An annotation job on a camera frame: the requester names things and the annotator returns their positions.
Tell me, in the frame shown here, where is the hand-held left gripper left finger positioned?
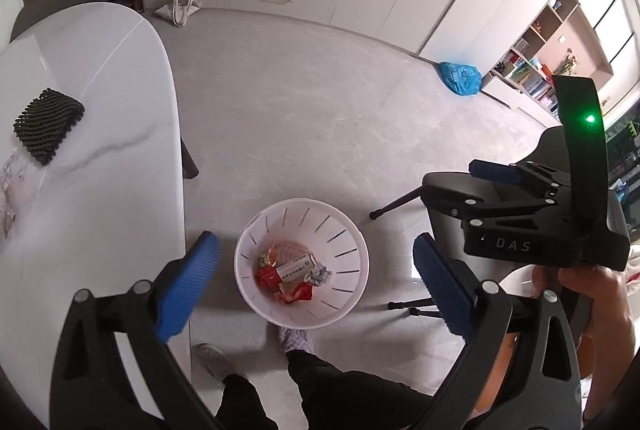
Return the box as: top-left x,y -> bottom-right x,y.
50,230 -> 222,430

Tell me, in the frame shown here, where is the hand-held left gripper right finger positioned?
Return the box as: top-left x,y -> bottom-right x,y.
412,233 -> 582,430

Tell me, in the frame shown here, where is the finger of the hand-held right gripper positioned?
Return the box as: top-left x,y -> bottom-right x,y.
469,160 -> 572,197
422,173 -> 559,224

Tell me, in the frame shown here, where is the white slotted waste bin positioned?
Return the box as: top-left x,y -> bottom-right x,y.
234,197 -> 370,330

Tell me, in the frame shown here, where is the white medicine box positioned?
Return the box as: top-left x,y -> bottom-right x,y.
275,253 -> 317,284

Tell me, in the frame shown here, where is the red orange snack wrapper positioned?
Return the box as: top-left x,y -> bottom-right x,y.
277,283 -> 314,306

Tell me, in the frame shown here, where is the silver foil ball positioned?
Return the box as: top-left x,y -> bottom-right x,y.
302,263 -> 333,287

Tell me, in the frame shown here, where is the person's right forearm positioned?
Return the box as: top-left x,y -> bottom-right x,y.
582,335 -> 632,421

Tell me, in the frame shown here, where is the person's right hand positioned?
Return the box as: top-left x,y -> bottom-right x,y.
530,264 -> 632,338

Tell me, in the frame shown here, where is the grey slipper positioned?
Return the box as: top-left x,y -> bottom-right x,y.
197,342 -> 237,382

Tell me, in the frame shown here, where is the blue plastic bag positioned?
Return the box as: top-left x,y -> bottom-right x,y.
439,61 -> 485,97

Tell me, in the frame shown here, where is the black table leg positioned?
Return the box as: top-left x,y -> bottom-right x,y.
180,137 -> 200,180

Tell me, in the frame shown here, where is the purple knit slipper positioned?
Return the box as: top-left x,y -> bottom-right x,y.
277,325 -> 316,357

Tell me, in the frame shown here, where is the open bookshelf with books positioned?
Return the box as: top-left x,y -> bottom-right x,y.
480,0 -> 616,122

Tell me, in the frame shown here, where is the person's left leg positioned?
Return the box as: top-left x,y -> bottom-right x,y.
215,374 -> 279,430

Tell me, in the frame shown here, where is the person's leg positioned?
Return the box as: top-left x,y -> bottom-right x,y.
215,374 -> 279,430
287,352 -> 437,430

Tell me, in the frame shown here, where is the person's right leg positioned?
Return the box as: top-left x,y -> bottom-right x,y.
287,352 -> 437,430

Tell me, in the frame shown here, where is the clear plastic wrapper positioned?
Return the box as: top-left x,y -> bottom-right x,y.
0,149 -> 27,238

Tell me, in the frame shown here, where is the black woven pad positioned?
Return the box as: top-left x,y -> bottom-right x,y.
13,88 -> 86,167

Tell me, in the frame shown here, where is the white tote bag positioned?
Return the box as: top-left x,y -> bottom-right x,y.
154,0 -> 202,28

